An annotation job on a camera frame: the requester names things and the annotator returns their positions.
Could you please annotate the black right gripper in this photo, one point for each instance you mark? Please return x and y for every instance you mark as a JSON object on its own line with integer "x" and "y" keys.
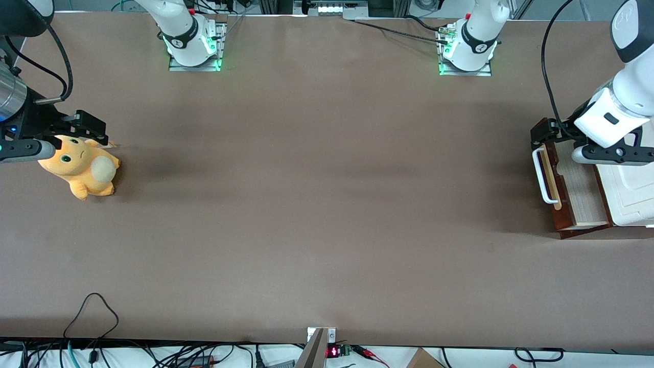
{"x": 37, "y": 121}

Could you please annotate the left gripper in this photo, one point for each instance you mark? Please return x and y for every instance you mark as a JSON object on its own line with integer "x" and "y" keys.
{"x": 563, "y": 131}

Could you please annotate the brown wooden drawer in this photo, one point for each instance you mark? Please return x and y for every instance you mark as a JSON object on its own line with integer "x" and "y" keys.
{"x": 580, "y": 189}

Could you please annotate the orange plush toy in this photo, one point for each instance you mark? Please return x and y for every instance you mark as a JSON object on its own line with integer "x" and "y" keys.
{"x": 82, "y": 166}

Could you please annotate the brown cardboard box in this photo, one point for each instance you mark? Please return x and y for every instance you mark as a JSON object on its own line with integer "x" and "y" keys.
{"x": 424, "y": 359}

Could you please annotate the black power adapter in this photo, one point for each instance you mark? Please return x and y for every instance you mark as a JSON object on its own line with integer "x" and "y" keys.
{"x": 196, "y": 362}

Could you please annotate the red digit display module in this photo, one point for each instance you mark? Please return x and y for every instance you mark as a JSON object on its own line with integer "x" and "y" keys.
{"x": 334, "y": 351}

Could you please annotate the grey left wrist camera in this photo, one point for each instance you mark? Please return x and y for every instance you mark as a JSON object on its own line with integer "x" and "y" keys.
{"x": 610, "y": 154}

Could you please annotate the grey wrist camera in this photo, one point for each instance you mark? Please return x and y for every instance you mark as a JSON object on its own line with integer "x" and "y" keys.
{"x": 610, "y": 154}
{"x": 23, "y": 151}

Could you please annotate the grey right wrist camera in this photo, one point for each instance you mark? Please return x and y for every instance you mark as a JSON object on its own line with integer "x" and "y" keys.
{"x": 23, "y": 151}

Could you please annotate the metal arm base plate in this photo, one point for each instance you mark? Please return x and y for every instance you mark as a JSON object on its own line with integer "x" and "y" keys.
{"x": 176, "y": 64}
{"x": 480, "y": 73}

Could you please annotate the aluminium frame with lights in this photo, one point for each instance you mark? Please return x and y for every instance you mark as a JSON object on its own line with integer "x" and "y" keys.
{"x": 332, "y": 8}

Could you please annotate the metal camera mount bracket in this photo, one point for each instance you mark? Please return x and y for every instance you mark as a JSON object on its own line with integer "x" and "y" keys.
{"x": 316, "y": 347}

